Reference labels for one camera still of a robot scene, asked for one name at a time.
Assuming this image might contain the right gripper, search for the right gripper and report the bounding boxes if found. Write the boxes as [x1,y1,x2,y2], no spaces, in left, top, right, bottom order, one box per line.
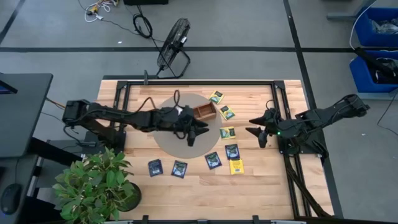
[244,108,282,149]

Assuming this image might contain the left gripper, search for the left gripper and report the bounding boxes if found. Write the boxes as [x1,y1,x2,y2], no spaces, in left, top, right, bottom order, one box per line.
[174,105,211,147]

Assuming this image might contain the wooden three-compartment tea box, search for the wooden three-compartment tea box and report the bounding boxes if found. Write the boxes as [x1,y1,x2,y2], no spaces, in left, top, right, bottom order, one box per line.
[192,101,218,122]

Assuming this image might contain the green yellow tea packet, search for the green yellow tea packet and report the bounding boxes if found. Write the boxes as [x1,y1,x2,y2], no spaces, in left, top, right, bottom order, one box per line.
[219,105,236,121]
[208,90,225,105]
[219,126,236,141]

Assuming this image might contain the dark blue tea packet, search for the dark blue tea packet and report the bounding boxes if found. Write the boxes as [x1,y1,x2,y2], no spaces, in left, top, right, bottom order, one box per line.
[204,151,223,170]
[224,143,241,161]
[171,160,188,179]
[147,159,164,177]

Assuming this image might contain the round grey mat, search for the round grey mat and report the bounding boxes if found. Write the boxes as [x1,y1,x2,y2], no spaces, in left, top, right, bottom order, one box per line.
[153,93,223,159]

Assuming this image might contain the black floor fan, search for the black floor fan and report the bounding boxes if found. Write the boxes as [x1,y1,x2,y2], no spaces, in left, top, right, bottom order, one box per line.
[156,17,192,80]

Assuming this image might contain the black plant pot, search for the black plant pot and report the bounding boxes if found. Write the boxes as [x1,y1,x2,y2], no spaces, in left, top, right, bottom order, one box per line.
[119,182,142,212]

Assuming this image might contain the blue storage bin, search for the blue storage bin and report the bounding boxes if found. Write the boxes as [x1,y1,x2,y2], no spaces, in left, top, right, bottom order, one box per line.
[349,49,398,93]
[354,6,398,47]

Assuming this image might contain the green leafy plant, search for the green leafy plant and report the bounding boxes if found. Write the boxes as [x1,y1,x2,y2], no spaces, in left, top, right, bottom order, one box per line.
[52,147,136,224]

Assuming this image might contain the black floor box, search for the black floor box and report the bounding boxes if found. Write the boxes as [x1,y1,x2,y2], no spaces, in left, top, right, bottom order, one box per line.
[123,0,169,6]

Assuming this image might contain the black desk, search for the black desk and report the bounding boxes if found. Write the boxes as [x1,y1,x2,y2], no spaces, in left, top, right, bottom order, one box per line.
[0,73,53,224]

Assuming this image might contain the black computer mouse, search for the black computer mouse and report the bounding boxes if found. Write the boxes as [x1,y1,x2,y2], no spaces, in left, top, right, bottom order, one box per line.
[0,183,22,215]

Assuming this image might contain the black aluminium table frame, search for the black aluminium table frame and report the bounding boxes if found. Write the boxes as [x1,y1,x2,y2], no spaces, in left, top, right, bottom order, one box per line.
[113,80,330,218]

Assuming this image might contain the black cable bundle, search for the black cable bundle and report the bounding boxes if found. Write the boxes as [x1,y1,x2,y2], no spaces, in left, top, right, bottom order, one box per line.
[284,152,332,218]

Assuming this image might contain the coiled black cable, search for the coiled black cable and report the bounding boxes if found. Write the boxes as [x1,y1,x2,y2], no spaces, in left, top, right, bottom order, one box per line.
[132,4,154,40]

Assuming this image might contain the thin white cable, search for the thin white cable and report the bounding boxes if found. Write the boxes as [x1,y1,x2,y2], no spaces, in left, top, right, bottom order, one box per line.
[349,0,377,50]

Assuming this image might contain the yellow floor cables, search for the yellow floor cables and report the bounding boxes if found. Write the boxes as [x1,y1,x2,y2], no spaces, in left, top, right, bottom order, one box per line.
[45,96,68,110]

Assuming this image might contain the white cable bundle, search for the white cable bundle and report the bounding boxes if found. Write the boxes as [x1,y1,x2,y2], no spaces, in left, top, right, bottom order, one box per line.
[83,0,119,23]

